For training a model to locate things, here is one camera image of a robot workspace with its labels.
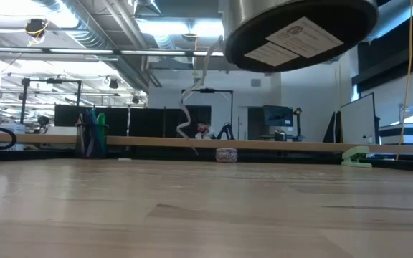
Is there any stainless steel bottle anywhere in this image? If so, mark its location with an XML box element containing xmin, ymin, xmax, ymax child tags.
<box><xmin>219</xmin><ymin>0</ymin><xmax>379</xmax><ymax>73</ymax></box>

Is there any person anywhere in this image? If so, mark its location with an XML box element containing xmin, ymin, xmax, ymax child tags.
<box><xmin>195</xmin><ymin>121</ymin><xmax>214</xmax><ymax>140</ymax></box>

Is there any black partition panel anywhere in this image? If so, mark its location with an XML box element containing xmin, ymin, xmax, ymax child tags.
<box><xmin>165</xmin><ymin>105</ymin><xmax>213</xmax><ymax>139</ymax></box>
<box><xmin>129</xmin><ymin>107</ymin><xmax>165</xmax><ymax>138</ymax></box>
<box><xmin>54</xmin><ymin>104</ymin><xmax>129</xmax><ymax>137</ymax></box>

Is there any small patterned ceramic bowl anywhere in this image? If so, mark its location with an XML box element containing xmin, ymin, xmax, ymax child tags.
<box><xmin>215</xmin><ymin>148</ymin><xmax>239</xmax><ymax>164</ymax></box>

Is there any long light wooden plank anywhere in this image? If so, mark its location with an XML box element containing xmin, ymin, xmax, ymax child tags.
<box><xmin>0</xmin><ymin>132</ymin><xmax>413</xmax><ymax>156</ymax></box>

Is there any black computer monitor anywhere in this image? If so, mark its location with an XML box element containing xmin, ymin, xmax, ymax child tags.
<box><xmin>262</xmin><ymin>105</ymin><xmax>294</xmax><ymax>128</ymax></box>

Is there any black monitor stand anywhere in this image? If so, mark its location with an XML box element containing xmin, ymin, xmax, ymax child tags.
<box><xmin>292</xmin><ymin>106</ymin><xmax>305</xmax><ymax>141</ymax></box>

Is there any green marker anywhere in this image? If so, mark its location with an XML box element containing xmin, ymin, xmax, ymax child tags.
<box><xmin>97</xmin><ymin>112</ymin><xmax>107</xmax><ymax>144</ymax></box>

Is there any teal marker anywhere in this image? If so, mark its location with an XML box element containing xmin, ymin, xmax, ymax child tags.
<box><xmin>89</xmin><ymin>108</ymin><xmax>99</xmax><ymax>144</ymax></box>

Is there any dark pen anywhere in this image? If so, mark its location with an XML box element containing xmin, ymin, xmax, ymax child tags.
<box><xmin>77</xmin><ymin>113</ymin><xmax>86</xmax><ymax>144</ymax></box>

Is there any long linear ceiling light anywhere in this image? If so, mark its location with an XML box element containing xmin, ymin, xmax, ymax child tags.
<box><xmin>0</xmin><ymin>45</ymin><xmax>225</xmax><ymax>57</ymax></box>

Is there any mint green stapler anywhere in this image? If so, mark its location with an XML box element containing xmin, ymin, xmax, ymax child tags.
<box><xmin>341</xmin><ymin>145</ymin><xmax>373</xmax><ymax>168</ymax></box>

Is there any white whiteboard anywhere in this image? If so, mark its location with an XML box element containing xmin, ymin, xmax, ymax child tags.
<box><xmin>340</xmin><ymin>92</ymin><xmax>380</xmax><ymax>145</ymax></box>

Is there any white bin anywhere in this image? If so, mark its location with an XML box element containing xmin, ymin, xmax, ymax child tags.
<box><xmin>0</xmin><ymin>123</ymin><xmax>27</xmax><ymax>151</ymax></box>

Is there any white desk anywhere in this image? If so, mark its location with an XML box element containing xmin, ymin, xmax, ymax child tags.
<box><xmin>378</xmin><ymin>123</ymin><xmax>413</xmax><ymax>145</ymax></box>

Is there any white twisted lamp cord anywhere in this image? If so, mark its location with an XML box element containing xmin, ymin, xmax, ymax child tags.
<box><xmin>176</xmin><ymin>35</ymin><xmax>226</xmax><ymax>156</ymax></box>

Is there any black gantry frame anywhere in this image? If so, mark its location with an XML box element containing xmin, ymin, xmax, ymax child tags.
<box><xmin>181</xmin><ymin>88</ymin><xmax>234</xmax><ymax>126</ymax></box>
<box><xmin>19</xmin><ymin>77</ymin><xmax>83</xmax><ymax>125</ymax></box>

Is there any black table frame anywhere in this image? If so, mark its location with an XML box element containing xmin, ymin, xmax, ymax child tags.
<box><xmin>0</xmin><ymin>147</ymin><xmax>413</xmax><ymax>170</ymax></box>

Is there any silver ventilation duct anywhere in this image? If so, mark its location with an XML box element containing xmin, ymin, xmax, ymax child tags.
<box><xmin>41</xmin><ymin>0</ymin><xmax>150</xmax><ymax>90</ymax></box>

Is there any black ceiling camera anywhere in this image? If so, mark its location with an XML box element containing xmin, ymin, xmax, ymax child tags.
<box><xmin>24</xmin><ymin>18</ymin><xmax>49</xmax><ymax>46</ymax></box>

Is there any thin yellow hanging cable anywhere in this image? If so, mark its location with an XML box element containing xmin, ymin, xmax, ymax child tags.
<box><xmin>395</xmin><ymin>0</ymin><xmax>413</xmax><ymax>161</ymax></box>

